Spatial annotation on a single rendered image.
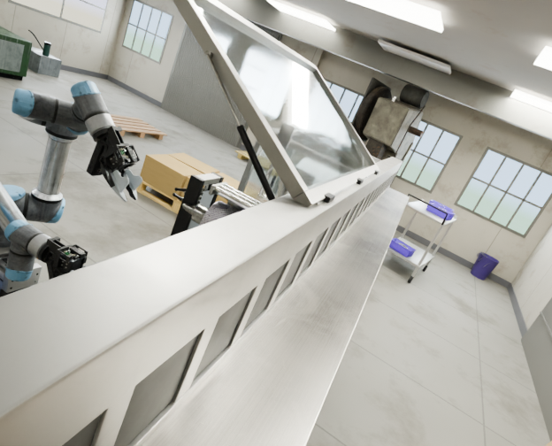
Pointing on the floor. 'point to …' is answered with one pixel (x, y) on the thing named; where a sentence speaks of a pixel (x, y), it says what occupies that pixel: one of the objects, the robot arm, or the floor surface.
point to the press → (389, 119)
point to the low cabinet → (2, 51)
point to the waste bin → (484, 265)
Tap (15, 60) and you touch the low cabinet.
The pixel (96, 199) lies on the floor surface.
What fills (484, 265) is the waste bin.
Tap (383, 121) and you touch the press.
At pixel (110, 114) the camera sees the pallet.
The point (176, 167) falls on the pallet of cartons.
